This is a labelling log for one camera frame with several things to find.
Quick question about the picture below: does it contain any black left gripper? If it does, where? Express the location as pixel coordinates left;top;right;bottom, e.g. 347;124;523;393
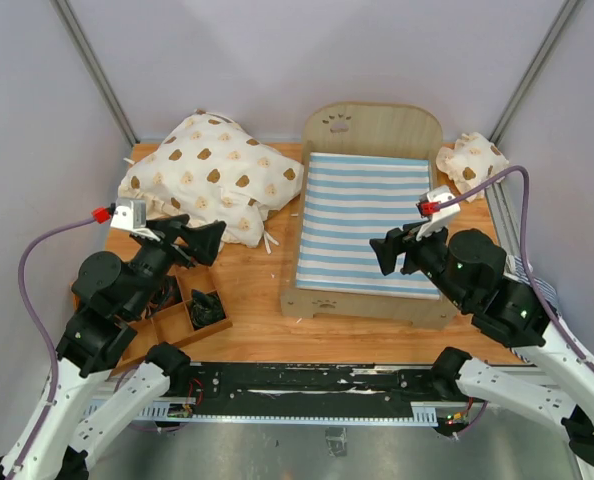
126;213;226;317

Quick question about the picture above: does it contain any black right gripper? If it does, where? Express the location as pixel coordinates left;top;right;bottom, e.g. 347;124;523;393
369;213;469;309

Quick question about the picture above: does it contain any large bear print cushion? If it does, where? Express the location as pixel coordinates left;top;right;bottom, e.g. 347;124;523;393
118;110;304;248

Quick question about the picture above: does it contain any wooden pet bed frame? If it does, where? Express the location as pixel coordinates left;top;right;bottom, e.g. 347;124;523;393
280;102;456;329

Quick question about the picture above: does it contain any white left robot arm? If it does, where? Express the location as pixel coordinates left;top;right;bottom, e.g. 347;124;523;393
0;205;226;479

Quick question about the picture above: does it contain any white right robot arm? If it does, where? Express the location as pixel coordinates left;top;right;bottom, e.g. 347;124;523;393
369;223;594;467

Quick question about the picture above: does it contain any blue striped mattress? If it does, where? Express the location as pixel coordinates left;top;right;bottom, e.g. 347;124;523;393
296;153;440;300

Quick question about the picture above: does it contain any black item in tray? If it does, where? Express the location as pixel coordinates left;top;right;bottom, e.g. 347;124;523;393
190;290;226;329

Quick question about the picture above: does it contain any wooden divided tray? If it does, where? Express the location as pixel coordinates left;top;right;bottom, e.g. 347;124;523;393
70;267;234;377

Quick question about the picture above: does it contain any small bear print pillow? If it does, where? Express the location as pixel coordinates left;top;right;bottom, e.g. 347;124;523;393
436;132;510;194

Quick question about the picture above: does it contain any blue striped cloth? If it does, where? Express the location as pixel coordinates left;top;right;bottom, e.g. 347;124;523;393
501;254;561;361

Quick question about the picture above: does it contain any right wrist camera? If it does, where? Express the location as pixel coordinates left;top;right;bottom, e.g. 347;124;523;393
416;185;460;241

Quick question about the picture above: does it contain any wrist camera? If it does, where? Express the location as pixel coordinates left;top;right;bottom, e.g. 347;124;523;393
110;197;157;239
416;185;460;241

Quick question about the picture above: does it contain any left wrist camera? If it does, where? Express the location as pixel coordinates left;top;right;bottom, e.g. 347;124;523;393
110;197;157;239

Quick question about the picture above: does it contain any coiled black cable in tray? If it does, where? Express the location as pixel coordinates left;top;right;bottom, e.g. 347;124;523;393
144;274;181;319

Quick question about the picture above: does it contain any aluminium side rail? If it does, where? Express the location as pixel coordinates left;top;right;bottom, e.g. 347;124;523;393
485;182;520;277

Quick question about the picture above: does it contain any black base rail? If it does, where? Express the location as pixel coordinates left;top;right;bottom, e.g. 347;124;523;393
163;362;469;416

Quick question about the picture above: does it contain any white slotted cable duct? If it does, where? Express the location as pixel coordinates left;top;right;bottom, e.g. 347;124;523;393
56;399;441;429

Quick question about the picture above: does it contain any left aluminium frame post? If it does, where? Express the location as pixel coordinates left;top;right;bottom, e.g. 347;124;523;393
50;0;139;147

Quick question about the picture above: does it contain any aluminium frame post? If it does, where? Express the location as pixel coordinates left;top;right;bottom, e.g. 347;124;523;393
50;0;139;147
489;0;585;144

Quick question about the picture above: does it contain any right aluminium frame post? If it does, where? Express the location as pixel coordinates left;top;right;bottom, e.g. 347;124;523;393
489;0;585;144

